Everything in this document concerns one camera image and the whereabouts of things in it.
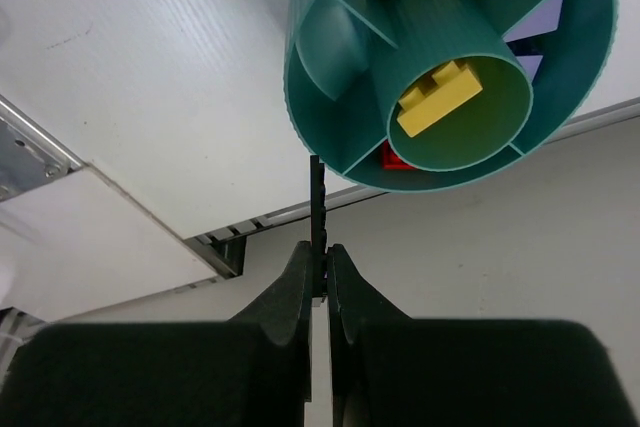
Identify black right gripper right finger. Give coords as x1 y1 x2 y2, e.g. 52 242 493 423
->
327 245 637 426

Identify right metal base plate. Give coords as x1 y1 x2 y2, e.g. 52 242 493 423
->
0 96 83 201

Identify yellow long lego plate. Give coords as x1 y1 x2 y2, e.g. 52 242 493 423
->
396 61 483 138

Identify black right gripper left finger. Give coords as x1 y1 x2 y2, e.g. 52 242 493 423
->
1 241 313 426

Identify lavender lego brick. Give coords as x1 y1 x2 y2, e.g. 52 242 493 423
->
508 39 543 81
503 0 564 43

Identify teal divided round container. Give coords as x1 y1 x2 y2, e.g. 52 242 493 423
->
283 0 618 192

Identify red long lego brick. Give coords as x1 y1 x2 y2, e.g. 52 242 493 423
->
380 141 415 171

